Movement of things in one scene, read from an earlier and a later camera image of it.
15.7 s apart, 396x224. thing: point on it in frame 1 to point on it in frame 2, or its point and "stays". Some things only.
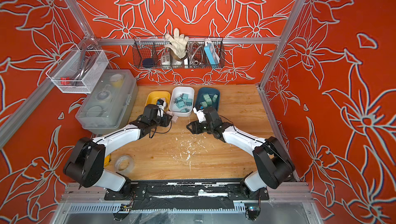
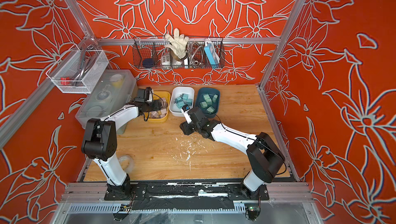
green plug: x=214 y=97 stays
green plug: x=203 y=104 stays
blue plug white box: x=180 y=103 stays
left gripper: x=166 y=120 to x=157 y=106
